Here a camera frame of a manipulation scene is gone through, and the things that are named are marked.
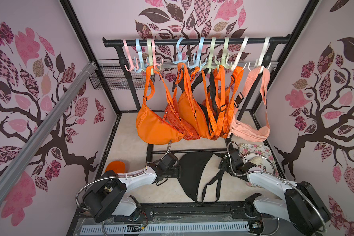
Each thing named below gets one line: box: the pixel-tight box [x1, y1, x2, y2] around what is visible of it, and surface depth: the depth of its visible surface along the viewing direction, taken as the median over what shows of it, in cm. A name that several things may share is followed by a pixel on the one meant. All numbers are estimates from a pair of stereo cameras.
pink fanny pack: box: [229, 66, 271, 142], surface depth 74 cm
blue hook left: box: [133, 38, 147, 74], surface depth 56 cm
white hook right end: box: [247, 36, 272, 74], surface depth 55 cm
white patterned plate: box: [242, 152, 276, 175], surface depth 91 cm
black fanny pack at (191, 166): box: [177, 151, 227, 202], surface depth 92 cm
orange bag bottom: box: [175, 62, 220, 141], surface depth 79 cm
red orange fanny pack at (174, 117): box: [164, 63, 201, 141], surface depth 78 cm
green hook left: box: [147, 38, 154, 76], surface depth 55 cm
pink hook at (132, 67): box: [122, 39, 139, 72], surface depth 56 cm
